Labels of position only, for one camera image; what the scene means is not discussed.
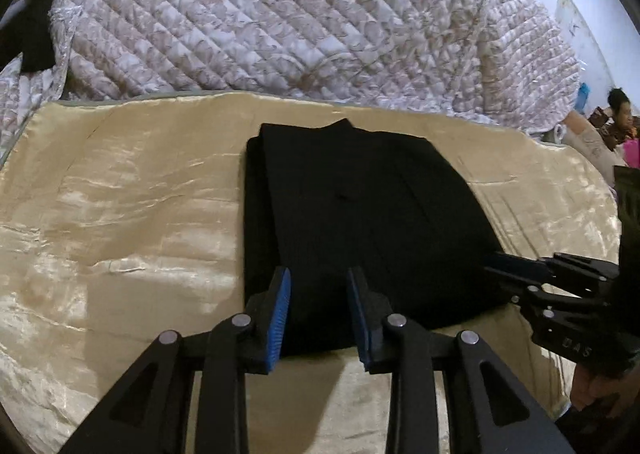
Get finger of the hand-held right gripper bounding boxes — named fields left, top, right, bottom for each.
left=510, top=283, right=613, bottom=332
left=484, top=250, right=620, bottom=287

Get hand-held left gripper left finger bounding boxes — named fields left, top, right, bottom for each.
left=59, top=266, right=292, bottom=454

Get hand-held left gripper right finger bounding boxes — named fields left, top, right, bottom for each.
left=347, top=266, right=576, bottom=454

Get black pants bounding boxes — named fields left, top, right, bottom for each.
left=244, top=118, right=503, bottom=356

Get person's right hand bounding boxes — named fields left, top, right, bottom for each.
left=569, top=363, right=637, bottom=416

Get beige satin sheet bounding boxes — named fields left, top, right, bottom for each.
left=0, top=90, right=622, bottom=454

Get white pink quilted blanket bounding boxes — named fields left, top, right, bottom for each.
left=0, top=0, right=585, bottom=155

